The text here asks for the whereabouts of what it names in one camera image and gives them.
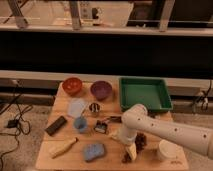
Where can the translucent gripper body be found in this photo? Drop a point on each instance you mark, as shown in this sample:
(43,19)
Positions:
(131,150)

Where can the dark red grape bunch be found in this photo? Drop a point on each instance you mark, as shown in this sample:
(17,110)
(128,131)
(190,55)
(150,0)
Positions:
(141,142)

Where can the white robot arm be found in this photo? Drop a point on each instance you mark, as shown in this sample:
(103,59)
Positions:
(136,118)

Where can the purple bowl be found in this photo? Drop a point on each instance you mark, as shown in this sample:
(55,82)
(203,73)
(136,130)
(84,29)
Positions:
(101,90)

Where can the red bowl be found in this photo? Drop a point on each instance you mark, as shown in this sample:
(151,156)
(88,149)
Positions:
(72,85)

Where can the white cup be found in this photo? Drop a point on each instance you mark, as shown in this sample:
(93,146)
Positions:
(166,150)

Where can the blue sponge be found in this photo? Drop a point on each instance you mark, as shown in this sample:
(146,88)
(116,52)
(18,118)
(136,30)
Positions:
(93,151)

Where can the small metal cup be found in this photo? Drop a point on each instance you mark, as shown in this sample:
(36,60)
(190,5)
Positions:
(94,108)

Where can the blue cup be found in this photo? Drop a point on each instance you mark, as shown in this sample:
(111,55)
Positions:
(80,124)

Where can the wooden board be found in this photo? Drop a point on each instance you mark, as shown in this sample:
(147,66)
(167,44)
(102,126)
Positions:
(73,159)

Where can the green plastic tray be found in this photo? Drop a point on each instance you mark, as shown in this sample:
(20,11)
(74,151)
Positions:
(152,93)

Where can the black rectangular block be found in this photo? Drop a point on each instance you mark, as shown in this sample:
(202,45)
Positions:
(56,125)

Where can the black handled knife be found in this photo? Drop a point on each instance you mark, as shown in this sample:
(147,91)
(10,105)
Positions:
(115,119)

